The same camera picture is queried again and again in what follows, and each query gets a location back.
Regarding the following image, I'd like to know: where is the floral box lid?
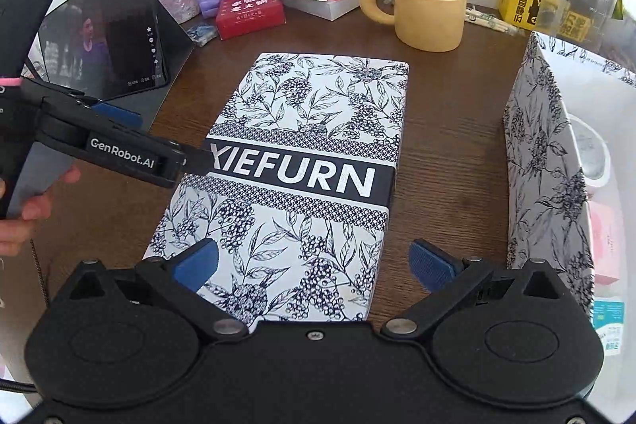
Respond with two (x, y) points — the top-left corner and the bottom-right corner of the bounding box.
(147, 53), (410, 327)

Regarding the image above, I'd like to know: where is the pink sticky note pad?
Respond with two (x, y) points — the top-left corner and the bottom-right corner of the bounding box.
(589, 201), (621, 285)

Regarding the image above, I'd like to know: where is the clear floss pick box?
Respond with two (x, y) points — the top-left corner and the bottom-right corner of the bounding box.
(592, 298), (625, 356)

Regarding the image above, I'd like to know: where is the round white case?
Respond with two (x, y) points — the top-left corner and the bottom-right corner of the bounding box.
(569, 114), (611, 195)

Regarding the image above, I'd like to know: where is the person's left hand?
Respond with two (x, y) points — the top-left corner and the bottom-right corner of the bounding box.
(0, 190), (53, 257)

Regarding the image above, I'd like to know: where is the black tablet with cover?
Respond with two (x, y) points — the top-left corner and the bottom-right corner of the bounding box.
(28, 0), (194, 130)

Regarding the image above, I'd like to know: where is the red small box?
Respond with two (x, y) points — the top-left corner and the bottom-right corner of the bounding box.
(215, 0), (286, 40)

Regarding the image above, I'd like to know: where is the floral open storage box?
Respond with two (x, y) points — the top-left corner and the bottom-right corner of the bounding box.
(503, 32), (635, 314)

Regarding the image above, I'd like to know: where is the yellow ceramic mug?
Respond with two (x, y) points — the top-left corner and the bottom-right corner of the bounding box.
(359, 0), (467, 53)

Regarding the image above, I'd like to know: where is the black braided cable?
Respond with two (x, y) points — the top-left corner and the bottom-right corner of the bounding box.
(0, 376), (39, 395)

